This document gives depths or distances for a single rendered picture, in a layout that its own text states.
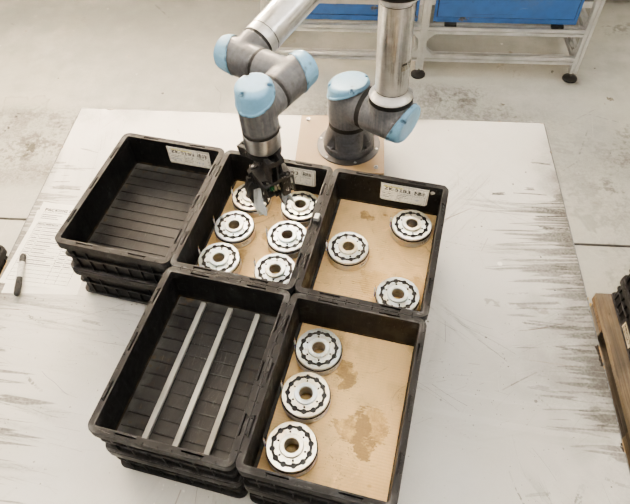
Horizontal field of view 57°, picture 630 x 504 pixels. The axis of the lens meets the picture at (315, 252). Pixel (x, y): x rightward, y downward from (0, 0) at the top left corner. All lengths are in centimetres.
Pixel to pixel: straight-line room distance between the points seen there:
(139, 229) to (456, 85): 224
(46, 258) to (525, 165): 146
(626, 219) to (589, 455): 164
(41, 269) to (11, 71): 228
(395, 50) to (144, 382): 95
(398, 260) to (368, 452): 49
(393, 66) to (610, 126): 205
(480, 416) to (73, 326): 104
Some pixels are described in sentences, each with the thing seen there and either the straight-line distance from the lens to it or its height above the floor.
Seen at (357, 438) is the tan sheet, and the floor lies 83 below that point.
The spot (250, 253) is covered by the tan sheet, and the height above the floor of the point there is 83.
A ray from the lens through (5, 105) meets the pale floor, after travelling 368.
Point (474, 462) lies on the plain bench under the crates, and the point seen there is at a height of 70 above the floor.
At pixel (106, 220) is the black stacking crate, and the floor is 83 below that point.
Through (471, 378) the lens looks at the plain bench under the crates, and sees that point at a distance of 148.
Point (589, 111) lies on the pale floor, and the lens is 345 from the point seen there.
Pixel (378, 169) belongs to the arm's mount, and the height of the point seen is 81.
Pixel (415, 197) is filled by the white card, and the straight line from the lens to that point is 154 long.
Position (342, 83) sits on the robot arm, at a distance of 165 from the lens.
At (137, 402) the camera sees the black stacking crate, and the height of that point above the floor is 83.
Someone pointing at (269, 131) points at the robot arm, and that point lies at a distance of 114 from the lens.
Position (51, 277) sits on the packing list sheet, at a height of 70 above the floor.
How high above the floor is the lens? 201
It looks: 53 degrees down
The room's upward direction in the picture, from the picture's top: 2 degrees counter-clockwise
